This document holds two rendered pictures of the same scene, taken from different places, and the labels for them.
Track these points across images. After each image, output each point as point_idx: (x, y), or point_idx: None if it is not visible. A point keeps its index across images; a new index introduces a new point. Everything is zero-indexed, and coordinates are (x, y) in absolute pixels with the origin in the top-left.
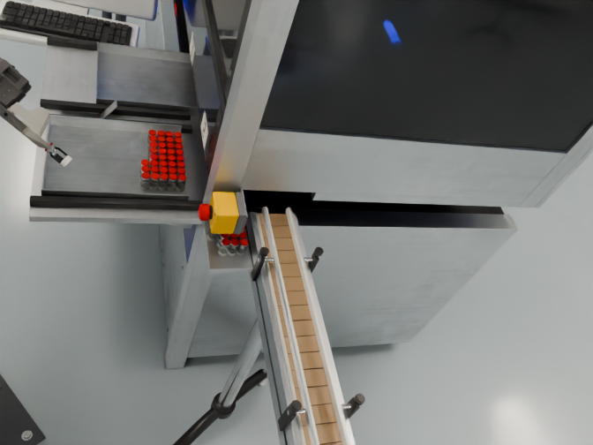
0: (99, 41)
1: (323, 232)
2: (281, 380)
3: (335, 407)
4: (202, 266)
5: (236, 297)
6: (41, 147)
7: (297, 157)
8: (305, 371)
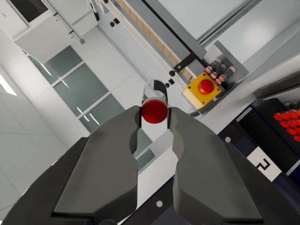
0: None
1: None
2: (134, 6)
3: (115, 14)
4: (284, 42)
5: (287, 34)
6: (172, 106)
7: (169, 139)
8: (136, 19)
